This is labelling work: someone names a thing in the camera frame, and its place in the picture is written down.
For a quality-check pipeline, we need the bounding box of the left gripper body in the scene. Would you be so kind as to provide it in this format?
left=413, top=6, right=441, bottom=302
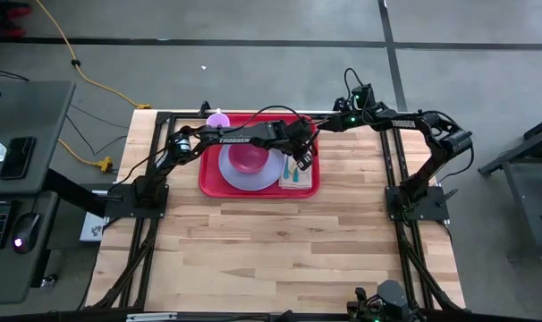
left=275, top=119, right=319, bottom=156

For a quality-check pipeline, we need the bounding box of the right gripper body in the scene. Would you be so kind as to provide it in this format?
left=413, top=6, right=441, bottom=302
left=331, top=109, right=379, bottom=133

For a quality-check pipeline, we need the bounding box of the white cloth napkin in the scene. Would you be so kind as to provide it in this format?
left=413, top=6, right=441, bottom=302
left=277, top=154, right=314, bottom=191

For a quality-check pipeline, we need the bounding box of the red plastic bowl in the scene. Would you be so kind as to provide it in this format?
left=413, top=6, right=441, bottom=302
left=227, top=143, right=271, bottom=175

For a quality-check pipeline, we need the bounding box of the pink plastic cup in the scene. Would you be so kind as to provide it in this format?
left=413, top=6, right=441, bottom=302
left=206, top=111, right=232, bottom=131

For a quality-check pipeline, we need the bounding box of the lilac plastic plate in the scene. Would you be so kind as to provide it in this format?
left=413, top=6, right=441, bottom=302
left=217, top=142, right=287, bottom=192

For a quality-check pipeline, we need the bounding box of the red plastic tray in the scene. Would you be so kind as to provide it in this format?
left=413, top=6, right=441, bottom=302
left=198, top=112, right=322, bottom=199

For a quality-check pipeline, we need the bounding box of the grey metal side table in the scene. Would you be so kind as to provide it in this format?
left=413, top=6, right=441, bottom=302
left=478, top=112, right=542, bottom=260

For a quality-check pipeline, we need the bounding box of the white printed box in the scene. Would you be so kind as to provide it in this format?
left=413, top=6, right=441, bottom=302
left=79, top=211, right=106, bottom=243

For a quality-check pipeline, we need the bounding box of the dark grey desk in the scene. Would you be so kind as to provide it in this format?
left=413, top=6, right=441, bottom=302
left=0, top=80, right=77, bottom=305

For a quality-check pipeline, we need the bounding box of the black smartphone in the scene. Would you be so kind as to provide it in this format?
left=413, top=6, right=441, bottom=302
left=0, top=135, right=37, bottom=182

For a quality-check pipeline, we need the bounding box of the black computer mouse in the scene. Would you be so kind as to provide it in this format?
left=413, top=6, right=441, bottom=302
left=11, top=211, right=43, bottom=255

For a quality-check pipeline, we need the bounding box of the red and black object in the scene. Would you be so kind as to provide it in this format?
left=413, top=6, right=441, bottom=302
left=0, top=0, right=33, bottom=38

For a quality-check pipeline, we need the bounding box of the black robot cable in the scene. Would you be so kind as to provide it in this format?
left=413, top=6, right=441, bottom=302
left=343, top=66, right=367, bottom=113
left=225, top=105, right=319, bottom=135

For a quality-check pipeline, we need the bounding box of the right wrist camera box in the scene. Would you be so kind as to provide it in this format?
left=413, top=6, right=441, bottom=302
left=351, top=83, right=377, bottom=109

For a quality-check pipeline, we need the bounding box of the black aluminium table frame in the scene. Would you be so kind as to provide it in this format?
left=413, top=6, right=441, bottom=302
left=85, top=109, right=468, bottom=314

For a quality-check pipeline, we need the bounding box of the black table-level camera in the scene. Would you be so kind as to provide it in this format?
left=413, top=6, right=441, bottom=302
left=345, top=279, right=416, bottom=322

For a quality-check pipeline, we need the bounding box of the yellow extension cable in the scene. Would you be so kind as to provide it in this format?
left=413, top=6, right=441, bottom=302
left=57, top=138, right=114, bottom=174
left=35, top=0, right=153, bottom=111

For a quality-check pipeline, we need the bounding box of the silver metal bracket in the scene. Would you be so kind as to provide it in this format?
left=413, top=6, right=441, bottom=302
left=125, top=312, right=179, bottom=322

